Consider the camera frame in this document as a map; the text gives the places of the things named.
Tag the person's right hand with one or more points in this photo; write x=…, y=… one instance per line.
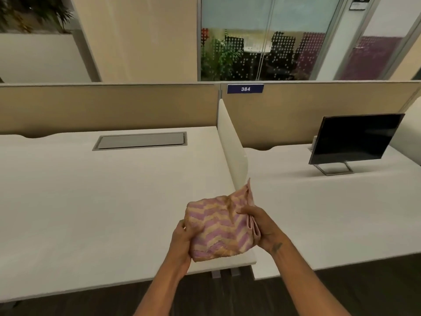
x=263, y=228

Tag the person's left hand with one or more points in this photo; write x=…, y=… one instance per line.
x=179, y=241

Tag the person's right thumb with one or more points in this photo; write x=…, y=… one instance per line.
x=245, y=211

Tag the person's left thumb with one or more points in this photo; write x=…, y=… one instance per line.
x=194, y=229

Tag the pink zigzag cloth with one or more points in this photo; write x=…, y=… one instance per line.
x=221, y=227

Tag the person's left forearm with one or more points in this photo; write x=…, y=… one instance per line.
x=162, y=289

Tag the person's right forearm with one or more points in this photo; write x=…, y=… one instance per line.
x=306, y=281

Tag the white desk divider panel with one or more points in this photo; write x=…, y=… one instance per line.
x=232, y=144

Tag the beige cubicle partition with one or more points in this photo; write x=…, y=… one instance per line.
x=108, y=108
x=296, y=111

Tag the blue partition label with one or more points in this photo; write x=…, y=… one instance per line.
x=245, y=89

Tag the black computer monitor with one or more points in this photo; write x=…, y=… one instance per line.
x=355, y=141

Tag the green plant behind glass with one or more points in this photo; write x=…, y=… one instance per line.
x=218, y=59

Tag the glass office door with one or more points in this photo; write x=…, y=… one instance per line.
x=371, y=39

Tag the green potted plant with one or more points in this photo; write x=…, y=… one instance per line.
x=33, y=13

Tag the wall door sign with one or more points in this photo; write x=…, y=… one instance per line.
x=359, y=2

